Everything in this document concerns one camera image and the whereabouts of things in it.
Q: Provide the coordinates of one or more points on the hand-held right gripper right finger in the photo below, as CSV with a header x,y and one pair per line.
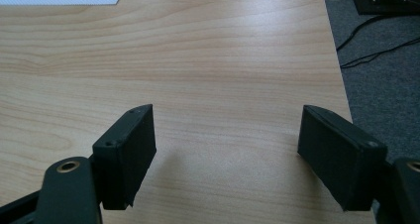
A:
x,y
336,158

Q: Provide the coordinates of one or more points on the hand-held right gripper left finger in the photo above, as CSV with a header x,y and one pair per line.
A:
x,y
127,158

